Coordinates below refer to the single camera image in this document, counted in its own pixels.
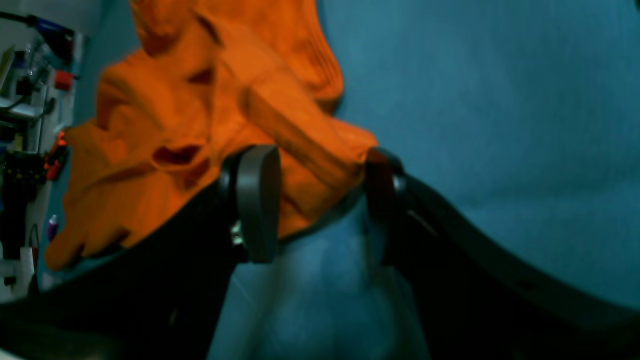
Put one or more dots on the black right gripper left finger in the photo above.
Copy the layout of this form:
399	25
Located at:
162	298

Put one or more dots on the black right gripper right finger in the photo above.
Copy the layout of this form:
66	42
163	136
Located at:
476	300

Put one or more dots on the orange t-shirt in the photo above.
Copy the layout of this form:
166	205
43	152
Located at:
211	77

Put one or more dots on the purple glue tube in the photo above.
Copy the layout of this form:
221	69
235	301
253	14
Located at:
52	228

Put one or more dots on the orange black screwdriver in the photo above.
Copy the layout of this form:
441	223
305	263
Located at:
59	145

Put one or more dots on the orange black utility knife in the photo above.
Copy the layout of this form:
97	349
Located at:
55	163

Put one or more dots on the black round device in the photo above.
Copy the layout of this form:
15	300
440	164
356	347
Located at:
22	175

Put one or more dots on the teal tablecloth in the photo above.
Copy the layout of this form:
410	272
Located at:
523	113

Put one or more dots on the small orange block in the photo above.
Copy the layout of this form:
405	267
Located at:
64	80

